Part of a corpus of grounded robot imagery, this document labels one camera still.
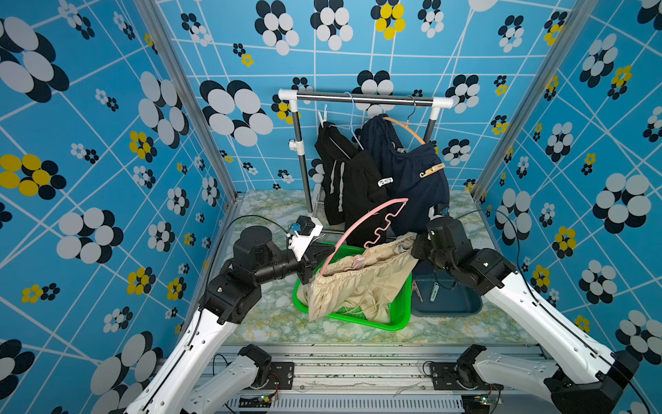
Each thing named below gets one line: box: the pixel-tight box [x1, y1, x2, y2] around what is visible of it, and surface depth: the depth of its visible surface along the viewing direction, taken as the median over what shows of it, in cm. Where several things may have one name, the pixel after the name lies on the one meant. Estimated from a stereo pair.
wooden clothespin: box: [418, 163, 446, 178], surface depth 68 cm
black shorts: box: [314, 121, 389, 249], surface depth 77 cm
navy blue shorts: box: [360, 113, 450, 236], surface depth 78 cm
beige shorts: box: [296, 232, 419, 323], surface depth 74 cm
